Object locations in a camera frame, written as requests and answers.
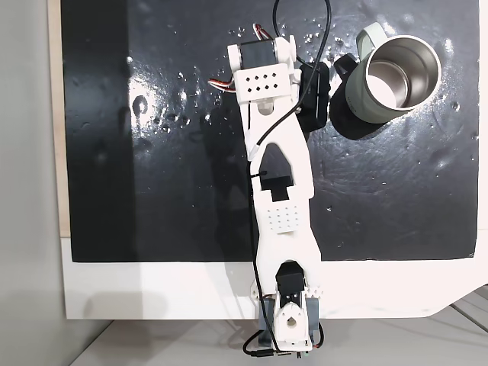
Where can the pale green steel mug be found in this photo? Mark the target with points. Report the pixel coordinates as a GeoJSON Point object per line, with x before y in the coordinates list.
{"type": "Point", "coordinates": [360, 95]}

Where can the black glossy table mat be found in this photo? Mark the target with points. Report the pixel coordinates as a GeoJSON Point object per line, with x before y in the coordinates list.
{"type": "Point", "coordinates": [171, 171]}

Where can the light wooden board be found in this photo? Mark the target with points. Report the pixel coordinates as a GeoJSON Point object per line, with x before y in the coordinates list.
{"type": "Point", "coordinates": [57, 114]}

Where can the dark table clamp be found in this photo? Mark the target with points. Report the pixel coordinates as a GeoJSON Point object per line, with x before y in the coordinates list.
{"type": "Point", "coordinates": [313, 314]}

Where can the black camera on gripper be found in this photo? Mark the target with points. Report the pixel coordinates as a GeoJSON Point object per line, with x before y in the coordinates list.
{"type": "Point", "coordinates": [321, 108]}

